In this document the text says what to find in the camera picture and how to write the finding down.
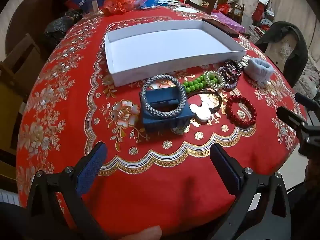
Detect clear plastic jar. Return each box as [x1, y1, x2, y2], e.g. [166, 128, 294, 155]
[86, 0, 99, 14]

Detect large braided hair tie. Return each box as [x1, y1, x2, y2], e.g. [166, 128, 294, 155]
[141, 75, 187, 117]

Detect brown hair tie white shells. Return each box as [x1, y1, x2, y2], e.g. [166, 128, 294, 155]
[189, 89, 223, 123]

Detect round wooden table top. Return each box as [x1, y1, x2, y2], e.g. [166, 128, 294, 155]
[6, 0, 59, 55]

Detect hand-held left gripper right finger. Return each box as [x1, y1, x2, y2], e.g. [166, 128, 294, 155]
[209, 142, 292, 240]

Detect purple patterned cloth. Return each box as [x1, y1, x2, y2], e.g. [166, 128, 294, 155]
[211, 7, 247, 33]

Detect light wooden chair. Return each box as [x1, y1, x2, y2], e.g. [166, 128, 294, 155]
[0, 34, 48, 190]

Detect red plastic bag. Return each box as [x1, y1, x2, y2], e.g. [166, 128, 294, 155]
[101, 0, 137, 17]

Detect green gold ring hair tie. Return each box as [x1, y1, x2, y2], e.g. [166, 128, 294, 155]
[204, 70, 225, 89]

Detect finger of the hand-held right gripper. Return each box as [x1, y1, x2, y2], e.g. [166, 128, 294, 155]
[277, 106, 310, 137]
[294, 93, 320, 113]

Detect red hanging cloth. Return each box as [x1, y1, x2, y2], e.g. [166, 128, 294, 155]
[251, 0, 270, 22]

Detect red bead bracelet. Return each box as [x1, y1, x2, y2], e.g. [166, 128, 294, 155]
[226, 95, 257, 125]

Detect small braided hair tie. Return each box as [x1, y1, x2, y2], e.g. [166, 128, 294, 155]
[217, 66, 238, 90]

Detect white paper sheet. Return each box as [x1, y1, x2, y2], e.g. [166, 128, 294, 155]
[172, 5, 200, 14]

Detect dark bead bracelet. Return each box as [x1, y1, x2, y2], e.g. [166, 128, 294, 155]
[224, 59, 243, 82]

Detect green bead bracelet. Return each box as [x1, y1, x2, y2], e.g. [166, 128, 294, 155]
[182, 75, 208, 93]

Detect floral sofa cover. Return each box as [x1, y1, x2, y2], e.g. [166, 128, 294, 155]
[291, 55, 320, 100]

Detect beige backed chair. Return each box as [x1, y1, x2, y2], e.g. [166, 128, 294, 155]
[265, 34, 300, 70]

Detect black plastic bag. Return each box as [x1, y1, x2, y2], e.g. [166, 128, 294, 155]
[44, 11, 82, 48]

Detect chair with dark jacket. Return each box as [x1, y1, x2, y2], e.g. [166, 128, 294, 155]
[255, 21, 309, 88]

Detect small dark wooden chair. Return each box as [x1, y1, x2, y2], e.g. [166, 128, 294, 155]
[230, 1, 245, 22]

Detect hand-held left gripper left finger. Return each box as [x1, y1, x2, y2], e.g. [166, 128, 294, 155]
[26, 141, 110, 240]

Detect white shallow cardboard box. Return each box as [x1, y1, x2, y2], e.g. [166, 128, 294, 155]
[104, 20, 247, 87]

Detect blue hair claw clip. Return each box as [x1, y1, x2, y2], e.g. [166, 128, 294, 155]
[139, 87, 195, 132]

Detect brown leather wallet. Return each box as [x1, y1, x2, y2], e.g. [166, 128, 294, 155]
[201, 17, 240, 38]

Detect metal band wristwatch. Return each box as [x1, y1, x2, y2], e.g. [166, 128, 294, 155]
[234, 57, 250, 69]

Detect light blue knit wristband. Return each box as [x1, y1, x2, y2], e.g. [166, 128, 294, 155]
[244, 57, 275, 82]

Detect person's left hand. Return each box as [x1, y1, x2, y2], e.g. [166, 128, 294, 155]
[117, 225, 163, 240]

